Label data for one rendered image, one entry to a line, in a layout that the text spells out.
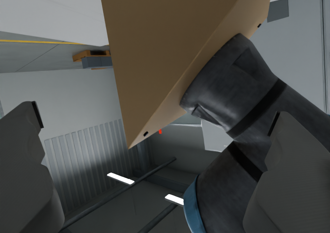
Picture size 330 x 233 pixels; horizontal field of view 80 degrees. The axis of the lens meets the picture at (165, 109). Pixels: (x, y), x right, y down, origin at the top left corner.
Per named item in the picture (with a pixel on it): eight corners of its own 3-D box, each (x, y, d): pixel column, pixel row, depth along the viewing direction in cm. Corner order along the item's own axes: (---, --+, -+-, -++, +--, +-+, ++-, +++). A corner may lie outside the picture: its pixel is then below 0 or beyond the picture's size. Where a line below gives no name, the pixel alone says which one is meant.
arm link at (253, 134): (275, 86, 36) (342, 137, 34) (224, 138, 39) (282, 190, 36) (299, 76, 25) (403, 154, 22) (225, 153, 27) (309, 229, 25)
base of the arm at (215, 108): (244, 39, 37) (289, 72, 35) (195, 99, 44) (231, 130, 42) (235, 24, 24) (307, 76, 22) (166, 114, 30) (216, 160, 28)
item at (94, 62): (125, 50, 570) (127, 65, 576) (110, 56, 624) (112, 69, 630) (86, 49, 484) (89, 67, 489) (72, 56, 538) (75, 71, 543)
